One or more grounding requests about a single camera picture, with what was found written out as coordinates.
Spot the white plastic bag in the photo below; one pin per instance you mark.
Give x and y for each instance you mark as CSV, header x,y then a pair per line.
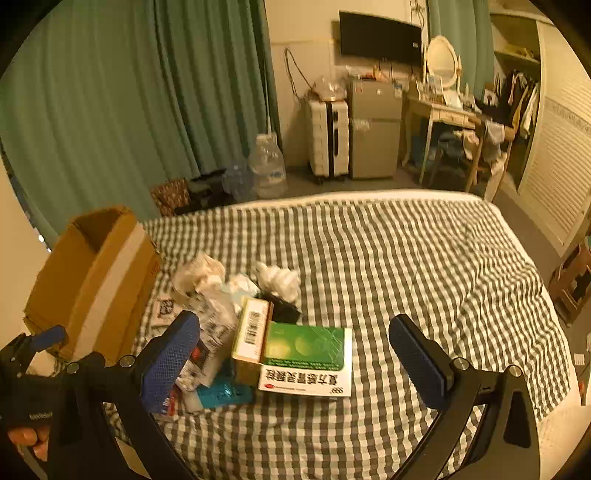
x,y
198,272

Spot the grey mini fridge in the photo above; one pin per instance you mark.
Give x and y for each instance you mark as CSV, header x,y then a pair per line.
x,y
374,138

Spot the printed white plastic packet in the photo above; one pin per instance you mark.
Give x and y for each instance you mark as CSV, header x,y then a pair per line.
x,y
214,318

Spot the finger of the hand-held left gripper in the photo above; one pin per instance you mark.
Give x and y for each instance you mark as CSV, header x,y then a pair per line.
x,y
46,338

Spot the brown cardboard box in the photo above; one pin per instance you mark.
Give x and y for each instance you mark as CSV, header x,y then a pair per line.
x,y
92,286

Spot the yellow medicine box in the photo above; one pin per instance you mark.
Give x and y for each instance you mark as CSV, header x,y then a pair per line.
x,y
249,332

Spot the red packet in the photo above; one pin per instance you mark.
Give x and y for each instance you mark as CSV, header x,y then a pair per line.
x,y
168,404

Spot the clear plastic bag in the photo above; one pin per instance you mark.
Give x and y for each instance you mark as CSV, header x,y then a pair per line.
x,y
330,85

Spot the black wall television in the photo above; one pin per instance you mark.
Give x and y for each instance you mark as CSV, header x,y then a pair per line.
x,y
378,37

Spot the oval white-framed mirror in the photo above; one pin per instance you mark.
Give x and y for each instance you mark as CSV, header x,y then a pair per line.
x,y
441,57

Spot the pale blue crumpled packet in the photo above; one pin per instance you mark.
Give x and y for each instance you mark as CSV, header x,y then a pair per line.
x,y
242,285

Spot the white square-code card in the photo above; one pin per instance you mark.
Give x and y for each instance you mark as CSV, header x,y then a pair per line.
x,y
164,310

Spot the crumpled white tissue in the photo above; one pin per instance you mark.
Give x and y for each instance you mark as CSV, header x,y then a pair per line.
x,y
279,281

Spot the large clear water bottle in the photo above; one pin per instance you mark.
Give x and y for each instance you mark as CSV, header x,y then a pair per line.
x,y
268,166

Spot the person's left hand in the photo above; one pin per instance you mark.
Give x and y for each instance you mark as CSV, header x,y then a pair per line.
x,y
27,438

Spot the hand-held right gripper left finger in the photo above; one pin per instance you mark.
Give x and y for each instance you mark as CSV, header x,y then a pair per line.
x,y
171,364

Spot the black item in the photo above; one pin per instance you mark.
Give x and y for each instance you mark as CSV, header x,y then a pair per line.
x,y
284,310

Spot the grey checked bed sheet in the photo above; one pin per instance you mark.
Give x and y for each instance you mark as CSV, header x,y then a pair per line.
x,y
392,258

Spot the teal blister pack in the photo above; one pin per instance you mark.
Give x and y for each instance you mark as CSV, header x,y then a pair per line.
x,y
221,392

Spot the black bag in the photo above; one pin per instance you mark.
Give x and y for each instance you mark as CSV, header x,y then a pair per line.
x,y
207,191

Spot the patterned brown bag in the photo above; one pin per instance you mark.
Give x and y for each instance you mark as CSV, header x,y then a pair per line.
x,y
171,196

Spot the cream dressing table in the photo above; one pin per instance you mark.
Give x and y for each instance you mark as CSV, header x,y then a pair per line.
x,y
443,115

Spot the green and white medicine box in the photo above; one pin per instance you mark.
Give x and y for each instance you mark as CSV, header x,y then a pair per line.
x,y
304,346

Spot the narrow green curtain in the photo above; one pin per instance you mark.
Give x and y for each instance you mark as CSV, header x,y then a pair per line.
x,y
466,27

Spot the wooden chair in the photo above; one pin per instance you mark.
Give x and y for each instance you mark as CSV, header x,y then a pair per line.
x,y
480,152

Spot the wide green curtain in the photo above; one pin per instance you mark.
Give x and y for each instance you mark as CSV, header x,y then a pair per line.
x,y
115,92

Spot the hanging clothes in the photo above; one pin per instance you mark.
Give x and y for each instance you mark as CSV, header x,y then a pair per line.
x,y
519,99

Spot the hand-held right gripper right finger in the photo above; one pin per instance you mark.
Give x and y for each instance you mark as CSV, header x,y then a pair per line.
x,y
415,360

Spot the small clear water bottle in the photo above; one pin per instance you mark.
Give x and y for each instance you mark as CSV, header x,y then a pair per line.
x,y
238,182

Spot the white suitcase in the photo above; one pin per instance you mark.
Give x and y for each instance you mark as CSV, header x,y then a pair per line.
x,y
328,138

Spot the small wooden stool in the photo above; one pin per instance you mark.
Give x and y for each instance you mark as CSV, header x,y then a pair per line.
x,y
572,286

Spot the white louvred wardrobe door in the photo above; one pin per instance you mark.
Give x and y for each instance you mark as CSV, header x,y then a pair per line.
x,y
561,152

